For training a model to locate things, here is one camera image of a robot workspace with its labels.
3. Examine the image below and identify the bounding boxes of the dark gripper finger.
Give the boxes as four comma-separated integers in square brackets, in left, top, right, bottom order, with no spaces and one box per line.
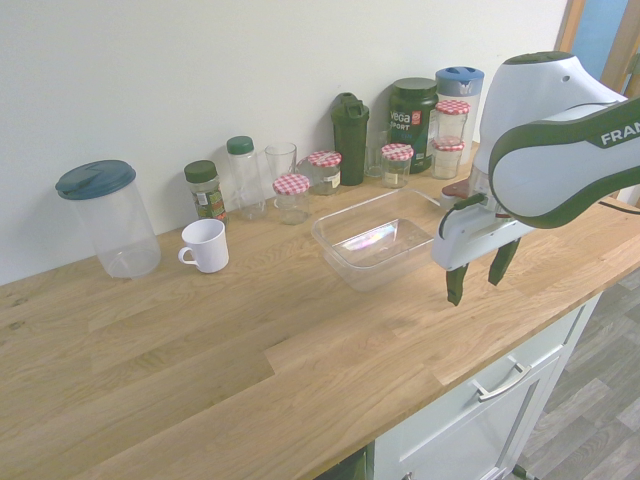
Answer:
[444,263,470,306]
[487,237,522,287]

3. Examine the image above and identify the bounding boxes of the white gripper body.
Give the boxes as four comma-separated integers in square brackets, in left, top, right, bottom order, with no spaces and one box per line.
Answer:
[430,198,533,274]

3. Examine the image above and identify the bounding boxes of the checkered lid jar with cereal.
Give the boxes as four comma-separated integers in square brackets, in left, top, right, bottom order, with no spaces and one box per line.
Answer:
[430,138,467,181]

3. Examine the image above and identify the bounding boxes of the clear rectangular plastic container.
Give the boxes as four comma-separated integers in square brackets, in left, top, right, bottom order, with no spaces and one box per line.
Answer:
[310,187,444,294]

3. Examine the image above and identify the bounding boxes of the taped checkered lid jam jar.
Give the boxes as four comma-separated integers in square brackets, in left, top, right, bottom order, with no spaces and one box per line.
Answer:
[380,142,416,190]

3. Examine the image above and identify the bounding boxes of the empty checkered lid jam jar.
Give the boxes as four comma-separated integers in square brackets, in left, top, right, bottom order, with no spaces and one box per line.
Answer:
[433,99,472,146]

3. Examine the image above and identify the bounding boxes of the small clear drinking glass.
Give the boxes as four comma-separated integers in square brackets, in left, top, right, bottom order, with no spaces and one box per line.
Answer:
[363,130,390,178]

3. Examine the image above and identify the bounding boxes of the white kitchen cabinet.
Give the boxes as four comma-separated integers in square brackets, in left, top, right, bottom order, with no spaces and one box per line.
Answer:
[372,292,607,480]

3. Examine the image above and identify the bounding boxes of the dark green Vega protein tub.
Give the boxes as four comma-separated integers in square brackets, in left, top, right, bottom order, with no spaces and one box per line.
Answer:
[388,76,440,175]

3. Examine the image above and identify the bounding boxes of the dark green shaker bottle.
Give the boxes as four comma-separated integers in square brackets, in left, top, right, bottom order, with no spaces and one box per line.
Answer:
[330,91,371,187]

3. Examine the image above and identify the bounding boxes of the wide labelled checkered lid jar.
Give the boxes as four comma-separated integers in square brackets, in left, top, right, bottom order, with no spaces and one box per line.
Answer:
[297,150,343,196]

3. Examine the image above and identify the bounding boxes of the clear pitcher with blue lid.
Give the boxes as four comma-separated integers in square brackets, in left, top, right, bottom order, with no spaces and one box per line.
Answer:
[434,66,485,166]

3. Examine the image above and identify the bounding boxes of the plain checkered lid jam jar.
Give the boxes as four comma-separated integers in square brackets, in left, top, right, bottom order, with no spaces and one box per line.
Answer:
[271,174,312,226]

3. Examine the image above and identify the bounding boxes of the tall clear drinking glass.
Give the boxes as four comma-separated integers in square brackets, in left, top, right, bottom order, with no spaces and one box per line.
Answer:
[264,142,299,184]

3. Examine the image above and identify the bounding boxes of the clear bottle with green cap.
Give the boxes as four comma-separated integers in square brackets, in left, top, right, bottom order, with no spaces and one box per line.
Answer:
[225,135,267,221]

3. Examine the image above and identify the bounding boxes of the white plastic mug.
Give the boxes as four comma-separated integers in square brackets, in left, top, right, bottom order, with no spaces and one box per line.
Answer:
[178,217,231,275]

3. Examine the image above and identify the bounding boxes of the spice jar with dark lid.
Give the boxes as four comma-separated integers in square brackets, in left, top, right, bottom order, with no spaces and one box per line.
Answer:
[183,159,231,226]

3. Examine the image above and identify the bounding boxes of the clear canister with teal lid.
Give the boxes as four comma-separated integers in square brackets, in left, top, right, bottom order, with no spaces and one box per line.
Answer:
[54,159,163,280]

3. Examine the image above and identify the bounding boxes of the red and white wrist camera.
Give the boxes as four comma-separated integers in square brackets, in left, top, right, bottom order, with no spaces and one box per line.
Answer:
[438,180,484,210]

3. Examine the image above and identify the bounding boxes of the silver drawer handle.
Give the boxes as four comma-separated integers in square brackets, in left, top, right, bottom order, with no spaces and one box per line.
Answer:
[468,362,533,404]

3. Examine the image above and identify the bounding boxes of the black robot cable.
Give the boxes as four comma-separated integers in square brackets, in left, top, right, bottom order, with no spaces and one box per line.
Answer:
[598,198,640,216]

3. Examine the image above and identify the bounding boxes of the wooden door frame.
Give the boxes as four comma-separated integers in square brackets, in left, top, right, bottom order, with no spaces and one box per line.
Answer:
[553,0,640,99]

